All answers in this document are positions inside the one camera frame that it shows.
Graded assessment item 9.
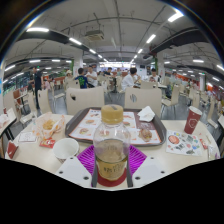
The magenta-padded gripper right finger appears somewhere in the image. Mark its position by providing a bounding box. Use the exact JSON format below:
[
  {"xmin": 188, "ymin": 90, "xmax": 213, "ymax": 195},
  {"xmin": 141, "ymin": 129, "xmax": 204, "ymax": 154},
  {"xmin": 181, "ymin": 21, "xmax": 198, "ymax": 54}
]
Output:
[{"xmin": 126, "ymin": 144, "xmax": 169, "ymax": 189}]

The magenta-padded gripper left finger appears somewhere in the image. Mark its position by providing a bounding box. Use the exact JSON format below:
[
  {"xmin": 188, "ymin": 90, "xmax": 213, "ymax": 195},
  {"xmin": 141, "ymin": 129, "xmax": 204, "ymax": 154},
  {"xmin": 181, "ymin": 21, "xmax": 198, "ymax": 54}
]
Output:
[{"xmin": 54, "ymin": 144, "xmax": 99, "ymax": 189}]

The clear bottle of yellow tea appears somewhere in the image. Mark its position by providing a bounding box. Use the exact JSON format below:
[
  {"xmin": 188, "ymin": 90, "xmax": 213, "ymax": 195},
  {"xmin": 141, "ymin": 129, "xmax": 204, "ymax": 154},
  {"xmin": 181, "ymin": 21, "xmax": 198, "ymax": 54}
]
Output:
[{"xmin": 92, "ymin": 104, "xmax": 132, "ymax": 183}]

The brown houndstooth mug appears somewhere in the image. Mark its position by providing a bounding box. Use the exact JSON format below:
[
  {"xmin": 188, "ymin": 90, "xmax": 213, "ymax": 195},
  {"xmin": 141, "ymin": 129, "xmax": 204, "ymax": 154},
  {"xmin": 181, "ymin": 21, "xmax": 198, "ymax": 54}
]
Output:
[{"xmin": 52, "ymin": 137, "xmax": 81, "ymax": 164}]

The red sauce packet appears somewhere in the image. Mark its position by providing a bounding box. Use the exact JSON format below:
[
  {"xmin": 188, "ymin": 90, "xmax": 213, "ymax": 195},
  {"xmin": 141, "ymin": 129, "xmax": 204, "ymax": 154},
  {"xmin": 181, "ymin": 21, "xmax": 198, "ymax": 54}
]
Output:
[
  {"xmin": 38, "ymin": 137, "xmax": 57, "ymax": 149},
  {"xmin": 199, "ymin": 138, "xmax": 209, "ymax": 151}
]

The dark food tray with liner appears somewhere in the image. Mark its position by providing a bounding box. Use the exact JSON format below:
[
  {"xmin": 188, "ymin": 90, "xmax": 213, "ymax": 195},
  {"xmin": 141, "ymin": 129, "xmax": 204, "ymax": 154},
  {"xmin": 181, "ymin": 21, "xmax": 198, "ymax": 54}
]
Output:
[{"xmin": 64, "ymin": 107, "xmax": 168, "ymax": 148}]

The white paper napkin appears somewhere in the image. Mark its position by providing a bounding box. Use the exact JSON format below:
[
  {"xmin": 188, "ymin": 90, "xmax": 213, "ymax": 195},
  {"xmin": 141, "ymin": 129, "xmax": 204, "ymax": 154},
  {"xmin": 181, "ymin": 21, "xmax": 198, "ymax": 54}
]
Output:
[{"xmin": 136, "ymin": 105, "xmax": 156, "ymax": 123}]

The orange white food wrapper bag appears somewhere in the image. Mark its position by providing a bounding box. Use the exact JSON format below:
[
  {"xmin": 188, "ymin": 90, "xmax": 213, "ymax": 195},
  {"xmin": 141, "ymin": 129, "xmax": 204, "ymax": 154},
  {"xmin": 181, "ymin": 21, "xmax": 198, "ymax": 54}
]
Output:
[{"xmin": 34, "ymin": 112, "xmax": 67, "ymax": 140}]

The white printed card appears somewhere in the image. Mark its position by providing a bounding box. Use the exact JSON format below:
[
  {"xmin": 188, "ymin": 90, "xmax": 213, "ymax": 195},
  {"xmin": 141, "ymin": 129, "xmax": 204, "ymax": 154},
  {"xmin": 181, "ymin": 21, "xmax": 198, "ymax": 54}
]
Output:
[{"xmin": 18, "ymin": 131, "xmax": 38, "ymax": 144}]

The red paper cup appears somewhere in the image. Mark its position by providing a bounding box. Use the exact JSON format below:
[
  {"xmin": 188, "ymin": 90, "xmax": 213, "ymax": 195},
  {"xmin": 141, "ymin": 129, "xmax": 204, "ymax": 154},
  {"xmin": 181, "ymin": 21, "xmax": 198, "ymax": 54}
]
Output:
[{"xmin": 183, "ymin": 105, "xmax": 203, "ymax": 135}]

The group of beige chairs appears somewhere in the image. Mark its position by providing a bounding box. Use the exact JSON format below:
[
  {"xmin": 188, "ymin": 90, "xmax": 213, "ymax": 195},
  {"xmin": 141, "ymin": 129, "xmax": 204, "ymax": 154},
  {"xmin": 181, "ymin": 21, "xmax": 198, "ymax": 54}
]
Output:
[{"xmin": 13, "ymin": 74, "xmax": 224, "ymax": 129}]

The clear wrapped leaflet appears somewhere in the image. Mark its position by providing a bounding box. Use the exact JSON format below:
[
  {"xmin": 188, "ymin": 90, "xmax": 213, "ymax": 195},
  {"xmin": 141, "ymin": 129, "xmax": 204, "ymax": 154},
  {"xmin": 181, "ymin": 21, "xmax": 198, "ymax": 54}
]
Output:
[{"xmin": 206, "ymin": 144, "xmax": 221, "ymax": 160}]

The red paper box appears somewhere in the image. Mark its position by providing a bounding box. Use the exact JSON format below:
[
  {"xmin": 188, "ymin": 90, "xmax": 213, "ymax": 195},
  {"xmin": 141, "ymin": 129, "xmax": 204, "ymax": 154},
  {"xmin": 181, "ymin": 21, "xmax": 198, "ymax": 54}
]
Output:
[{"xmin": 5, "ymin": 140, "xmax": 20, "ymax": 160}]

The person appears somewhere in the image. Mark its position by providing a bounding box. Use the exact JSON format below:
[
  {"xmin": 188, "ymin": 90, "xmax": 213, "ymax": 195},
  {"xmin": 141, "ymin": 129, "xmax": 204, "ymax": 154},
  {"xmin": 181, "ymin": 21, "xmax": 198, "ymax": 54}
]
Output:
[
  {"xmin": 120, "ymin": 67, "xmax": 142, "ymax": 93},
  {"xmin": 74, "ymin": 67, "xmax": 89, "ymax": 89},
  {"xmin": 64, "ymin": 69, "xmax": 75, "ymax": 89},
  {"xmin": 85, "ymin": 65, "xmax": 99, "ymax": 88},
  {"xmin": 32, "ymin": 65, "xmax": 44, "ymax": 109},
  {"xmin": 148, "ymin": 68, "xmax": 161, "ymax": 84}
]

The neighbouring beige table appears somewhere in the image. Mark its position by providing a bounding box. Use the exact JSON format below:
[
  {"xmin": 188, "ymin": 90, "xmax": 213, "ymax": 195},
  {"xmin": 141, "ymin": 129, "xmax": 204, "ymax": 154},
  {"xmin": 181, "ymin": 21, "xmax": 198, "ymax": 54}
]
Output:
[
  {"xmin": 216, "ymin": 114, "xmax": 224, "ymax": 131},
  {"xmin": 0, "ymin": 108, "xmax": 18, "ymax": 158}
]

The ceiling air conditioner unit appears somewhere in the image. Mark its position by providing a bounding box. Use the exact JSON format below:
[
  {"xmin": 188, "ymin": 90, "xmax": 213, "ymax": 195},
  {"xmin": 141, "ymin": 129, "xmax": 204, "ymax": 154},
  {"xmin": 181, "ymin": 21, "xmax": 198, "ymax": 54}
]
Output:
[{"xmin": 84, "ymin": 29, "xmax": 106, "ymax": 42}]

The group of ceiling lights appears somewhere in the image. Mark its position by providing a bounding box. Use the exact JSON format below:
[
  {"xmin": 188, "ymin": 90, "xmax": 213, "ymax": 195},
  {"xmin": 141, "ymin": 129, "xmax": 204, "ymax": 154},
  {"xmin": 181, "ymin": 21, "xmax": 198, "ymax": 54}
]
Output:
[{"xmin": 3, "ymin": 11, "xmax": 224, "ymax": 91}]

